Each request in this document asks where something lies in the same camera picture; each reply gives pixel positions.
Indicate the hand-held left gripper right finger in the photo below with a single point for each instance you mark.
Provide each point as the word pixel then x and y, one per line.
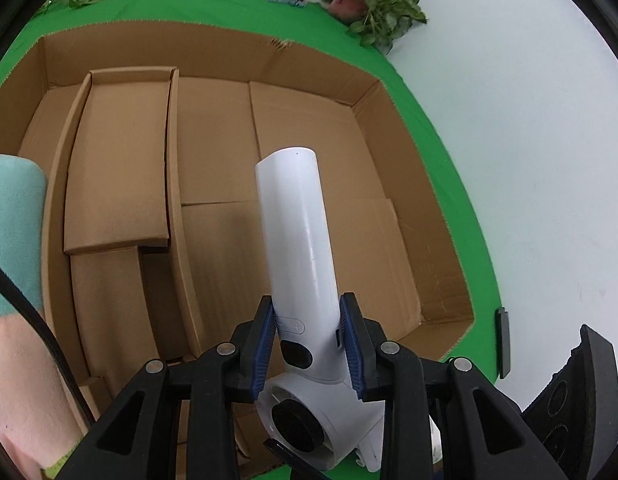
pixel 351 350

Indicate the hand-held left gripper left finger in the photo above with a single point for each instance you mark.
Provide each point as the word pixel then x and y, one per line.
pixel 261 355

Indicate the white handheld fan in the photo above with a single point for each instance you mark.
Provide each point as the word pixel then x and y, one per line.
pixel 294 220

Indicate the large shallow cardboard box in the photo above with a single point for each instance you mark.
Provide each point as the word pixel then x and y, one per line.
pixel 314 150

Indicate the narrow cardboard box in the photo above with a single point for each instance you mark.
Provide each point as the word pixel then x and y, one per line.
pixel 119 160

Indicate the pink and teal plush toy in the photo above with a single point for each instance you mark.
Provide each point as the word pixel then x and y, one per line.
pixel 14 210

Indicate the small black flat object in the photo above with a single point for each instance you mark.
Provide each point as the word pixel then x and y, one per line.
pixel 504 342

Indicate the black ribbed plastic object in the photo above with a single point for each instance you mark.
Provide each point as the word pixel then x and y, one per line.
pixel 579 400

